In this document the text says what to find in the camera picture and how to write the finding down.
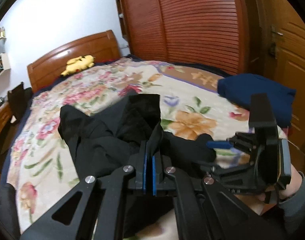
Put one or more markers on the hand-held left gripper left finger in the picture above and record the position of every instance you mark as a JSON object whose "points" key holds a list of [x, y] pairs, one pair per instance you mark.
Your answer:
{"points": [[144, 172]]}

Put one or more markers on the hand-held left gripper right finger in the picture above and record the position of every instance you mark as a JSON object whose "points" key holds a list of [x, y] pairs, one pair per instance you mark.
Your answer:
{"points": [[154, 175]]}

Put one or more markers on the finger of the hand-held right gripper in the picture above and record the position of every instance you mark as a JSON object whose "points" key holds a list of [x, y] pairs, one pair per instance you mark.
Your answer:
{"points": [[218, 144], [232, 171]]}

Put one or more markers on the black coat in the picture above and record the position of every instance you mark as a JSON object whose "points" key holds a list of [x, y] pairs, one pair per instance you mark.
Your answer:
{"points": [[97, 135]]}

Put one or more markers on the person's right forearm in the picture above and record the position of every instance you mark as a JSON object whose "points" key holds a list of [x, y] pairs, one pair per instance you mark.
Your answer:
{"points": [[297, 207]]}

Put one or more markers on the person's right hand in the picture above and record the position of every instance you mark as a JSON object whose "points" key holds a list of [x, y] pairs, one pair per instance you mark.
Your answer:
{"points": [[293, 182]]}

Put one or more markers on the folded navy blue garment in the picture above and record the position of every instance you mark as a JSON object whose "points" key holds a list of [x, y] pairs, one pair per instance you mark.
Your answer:
{"points": [[242, 87]]}

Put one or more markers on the wooden door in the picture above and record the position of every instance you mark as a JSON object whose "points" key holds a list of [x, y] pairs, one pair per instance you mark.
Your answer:
{"points": [[292, 67]]}

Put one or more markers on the floral bedspread bed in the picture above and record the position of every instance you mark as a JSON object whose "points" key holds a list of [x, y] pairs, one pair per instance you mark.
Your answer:
{"points": [[105, 87]]}

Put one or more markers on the wooden louvered wardrobe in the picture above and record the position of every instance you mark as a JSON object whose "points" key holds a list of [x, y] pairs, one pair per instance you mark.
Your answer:
{"points": [[192, 25]]}

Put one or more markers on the yellow plush toy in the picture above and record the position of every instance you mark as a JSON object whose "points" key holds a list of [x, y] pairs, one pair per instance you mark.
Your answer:
{"points": [[78, 63]]}

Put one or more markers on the wooden bed headboard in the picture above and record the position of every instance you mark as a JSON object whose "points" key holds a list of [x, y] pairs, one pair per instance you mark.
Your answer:
{"points": [[75, 47]]}

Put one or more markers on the dark grey cloth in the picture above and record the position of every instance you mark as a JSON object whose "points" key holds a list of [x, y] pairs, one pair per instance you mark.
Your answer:
{"points": [[3, 205]]}

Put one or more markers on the black bag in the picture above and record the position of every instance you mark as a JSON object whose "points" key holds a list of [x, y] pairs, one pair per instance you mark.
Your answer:
{"points": [[18, 100]]}

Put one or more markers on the wooden desk cabinet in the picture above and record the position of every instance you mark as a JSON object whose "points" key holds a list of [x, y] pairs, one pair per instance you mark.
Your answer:
{"points": [[1, 130]]}

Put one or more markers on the white wall shelf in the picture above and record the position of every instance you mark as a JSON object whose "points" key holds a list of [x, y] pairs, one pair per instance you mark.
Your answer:
{"points": [[0, 62]]}

